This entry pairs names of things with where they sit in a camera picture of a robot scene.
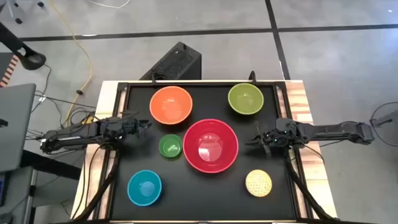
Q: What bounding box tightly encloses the grey cabinet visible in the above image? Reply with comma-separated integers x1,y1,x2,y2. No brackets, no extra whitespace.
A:
0,166,39,224

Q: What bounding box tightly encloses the black table mat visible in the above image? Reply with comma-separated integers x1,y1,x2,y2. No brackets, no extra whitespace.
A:
110,84,297,221

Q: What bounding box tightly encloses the black curved stand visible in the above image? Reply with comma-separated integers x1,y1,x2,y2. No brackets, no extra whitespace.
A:
0,21,47,71

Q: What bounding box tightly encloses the blue bowl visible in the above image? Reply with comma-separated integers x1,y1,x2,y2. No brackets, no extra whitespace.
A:
126,169,163,207

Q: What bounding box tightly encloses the white cable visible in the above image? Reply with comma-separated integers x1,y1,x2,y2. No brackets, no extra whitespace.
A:
86,0,132,9

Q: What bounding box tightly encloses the black computer tower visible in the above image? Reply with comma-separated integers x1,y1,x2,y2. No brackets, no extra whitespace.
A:
139,41,203,81

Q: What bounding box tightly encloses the yellow perforated bowl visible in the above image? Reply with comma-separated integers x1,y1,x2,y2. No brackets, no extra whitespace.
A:
245,169,273,198

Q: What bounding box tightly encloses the orange bowl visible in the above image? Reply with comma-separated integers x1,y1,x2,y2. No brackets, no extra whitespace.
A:
149,85,193,126

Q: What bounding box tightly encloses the black floor cable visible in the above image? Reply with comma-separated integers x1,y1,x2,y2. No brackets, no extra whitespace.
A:
30,63,97,116

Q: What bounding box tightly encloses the office chair base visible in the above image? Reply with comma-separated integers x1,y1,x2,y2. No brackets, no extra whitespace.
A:
0,0,45,25

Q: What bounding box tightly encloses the light green bowl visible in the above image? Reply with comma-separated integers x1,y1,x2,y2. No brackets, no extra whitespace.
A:
227,82,265,116

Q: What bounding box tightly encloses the small dark green bowl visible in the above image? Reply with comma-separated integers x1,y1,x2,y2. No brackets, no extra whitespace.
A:
158,134,183,159

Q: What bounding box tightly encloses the orange black striped board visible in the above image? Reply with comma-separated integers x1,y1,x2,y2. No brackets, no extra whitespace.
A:
0,54,20,88

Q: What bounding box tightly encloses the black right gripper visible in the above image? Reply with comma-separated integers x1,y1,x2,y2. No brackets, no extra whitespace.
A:
245,118,295,149

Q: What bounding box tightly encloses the grey laptop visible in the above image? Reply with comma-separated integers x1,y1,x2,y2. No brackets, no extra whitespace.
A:
0,83,37,173

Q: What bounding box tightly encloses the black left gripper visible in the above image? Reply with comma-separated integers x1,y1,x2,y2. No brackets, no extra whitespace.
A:
119,117,153,139

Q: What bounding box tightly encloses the yellow cable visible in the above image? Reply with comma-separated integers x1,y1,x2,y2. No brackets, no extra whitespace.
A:
49,0,95,128

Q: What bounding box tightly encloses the black cable loop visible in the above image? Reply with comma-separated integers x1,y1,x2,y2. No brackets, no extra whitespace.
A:
369,101,398,148

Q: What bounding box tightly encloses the large red bowl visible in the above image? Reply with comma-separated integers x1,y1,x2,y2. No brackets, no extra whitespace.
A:
182,118,239,174

